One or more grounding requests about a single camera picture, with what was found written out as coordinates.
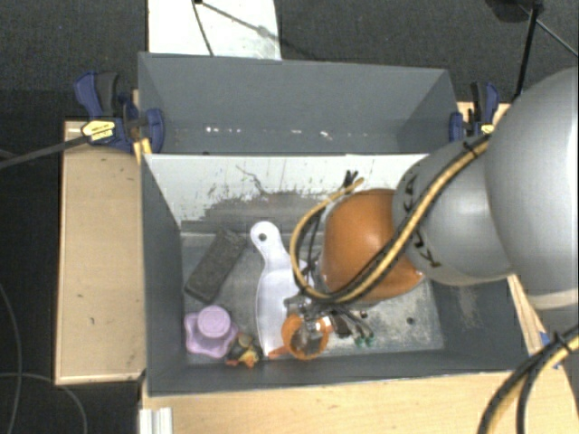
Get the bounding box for orange cup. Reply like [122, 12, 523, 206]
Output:
[268, 312, 335, 362]

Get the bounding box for dark green flat block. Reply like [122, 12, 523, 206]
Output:
[183, 228, 248, 303]

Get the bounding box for pale wood board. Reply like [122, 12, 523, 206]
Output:
[53, 118, 148, 386]

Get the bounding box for white plastic scoop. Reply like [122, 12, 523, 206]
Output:
[250, 221, 305, 357]

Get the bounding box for purple flower-shaped lid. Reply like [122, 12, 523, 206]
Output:
[183, 305, 240, 360]

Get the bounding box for black and orange toy animal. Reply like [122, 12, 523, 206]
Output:
[223, 332, 264, 370]

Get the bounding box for grey metal bin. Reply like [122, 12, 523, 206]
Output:
[137, 51, 531, 397]

